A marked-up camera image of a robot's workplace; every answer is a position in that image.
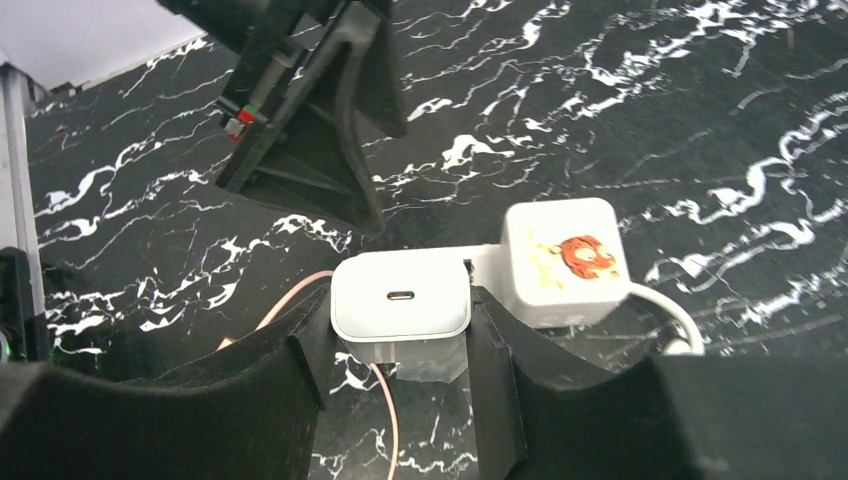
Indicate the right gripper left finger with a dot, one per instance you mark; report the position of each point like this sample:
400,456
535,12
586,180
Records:
248,411

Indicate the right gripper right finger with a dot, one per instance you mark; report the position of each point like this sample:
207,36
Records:
541,412

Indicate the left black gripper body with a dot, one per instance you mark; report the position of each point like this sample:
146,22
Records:
306,71

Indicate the white USB charger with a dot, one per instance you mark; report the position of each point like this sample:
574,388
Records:
408,308

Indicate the white tiger power strip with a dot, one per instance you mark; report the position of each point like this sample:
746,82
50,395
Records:
558,263

